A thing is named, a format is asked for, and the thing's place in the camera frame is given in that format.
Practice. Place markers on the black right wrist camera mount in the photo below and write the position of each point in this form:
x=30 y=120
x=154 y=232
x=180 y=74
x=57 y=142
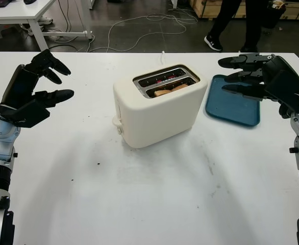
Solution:
x=288 y=92

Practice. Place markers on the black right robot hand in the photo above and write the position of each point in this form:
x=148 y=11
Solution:
x=279 y=63

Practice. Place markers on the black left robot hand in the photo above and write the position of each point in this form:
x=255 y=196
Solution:
x=19 y=84

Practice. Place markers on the wooden shipping crate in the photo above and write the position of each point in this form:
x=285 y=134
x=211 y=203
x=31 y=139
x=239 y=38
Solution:
x=297 y=10
x=215 y=7

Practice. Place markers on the blue plastic tray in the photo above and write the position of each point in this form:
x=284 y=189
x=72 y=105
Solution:
x=228 y=112

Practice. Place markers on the white office desk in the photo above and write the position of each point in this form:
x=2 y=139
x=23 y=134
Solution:
x=37 y=10

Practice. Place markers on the toast slice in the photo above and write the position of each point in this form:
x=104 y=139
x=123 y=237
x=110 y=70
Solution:
x=162 y=92

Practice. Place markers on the white sneaker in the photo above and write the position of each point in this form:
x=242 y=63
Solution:
x=46 y=21

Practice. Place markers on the black trash bin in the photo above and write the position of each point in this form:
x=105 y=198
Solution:
x=272 y=18

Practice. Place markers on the person in black trousers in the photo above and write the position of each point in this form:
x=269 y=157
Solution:
x=223 y=20

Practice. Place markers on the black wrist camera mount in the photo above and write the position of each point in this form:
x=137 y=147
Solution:
x=288 y=92
x=30 y=114

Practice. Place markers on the black computer mouse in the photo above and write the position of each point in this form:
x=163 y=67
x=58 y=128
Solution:
x=30 y=1

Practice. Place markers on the cream two-slot toaster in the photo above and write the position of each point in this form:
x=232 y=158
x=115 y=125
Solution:
x=159 y=109

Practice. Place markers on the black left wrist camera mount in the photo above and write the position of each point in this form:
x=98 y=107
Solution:
x=30 y=114

